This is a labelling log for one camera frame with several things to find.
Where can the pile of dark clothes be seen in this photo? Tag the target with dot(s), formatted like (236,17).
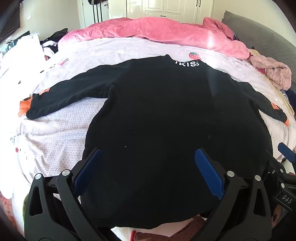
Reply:
(55,37)

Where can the hanging dark bags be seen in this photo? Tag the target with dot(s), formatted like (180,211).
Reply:
(94,10)

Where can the black television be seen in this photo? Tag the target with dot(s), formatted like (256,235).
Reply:
(9,23)

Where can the navy clothes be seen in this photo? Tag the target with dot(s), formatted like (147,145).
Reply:
(291,97)

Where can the grey quilted headboard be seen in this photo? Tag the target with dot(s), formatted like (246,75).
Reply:
(266,39)

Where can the pink quilt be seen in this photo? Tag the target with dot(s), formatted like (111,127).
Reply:
(150,32)

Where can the white drawer cabinet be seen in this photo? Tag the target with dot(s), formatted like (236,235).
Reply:
(20,53)

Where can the black sweater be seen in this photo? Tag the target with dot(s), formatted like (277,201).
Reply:
(161,115)

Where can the colourful patterned cloth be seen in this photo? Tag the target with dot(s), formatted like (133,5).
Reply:
(236,36)

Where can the lilac printed bed sheet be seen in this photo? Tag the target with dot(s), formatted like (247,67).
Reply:
(57,129)

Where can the person's right hand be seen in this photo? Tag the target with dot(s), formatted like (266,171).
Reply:
(277,216)

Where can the pink fuzzy garment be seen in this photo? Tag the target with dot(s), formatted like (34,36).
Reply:
(275,69)

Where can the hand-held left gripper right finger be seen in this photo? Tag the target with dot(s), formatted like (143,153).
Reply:
(208,173)

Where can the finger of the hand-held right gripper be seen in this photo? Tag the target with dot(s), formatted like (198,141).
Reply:
(286,151)
(272,165)

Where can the pink patterned cloth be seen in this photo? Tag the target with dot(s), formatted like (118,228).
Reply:
(161,231)

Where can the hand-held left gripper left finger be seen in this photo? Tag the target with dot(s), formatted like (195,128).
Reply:
(90,171)

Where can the white wardrobe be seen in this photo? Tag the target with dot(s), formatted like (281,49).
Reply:
(161,7)

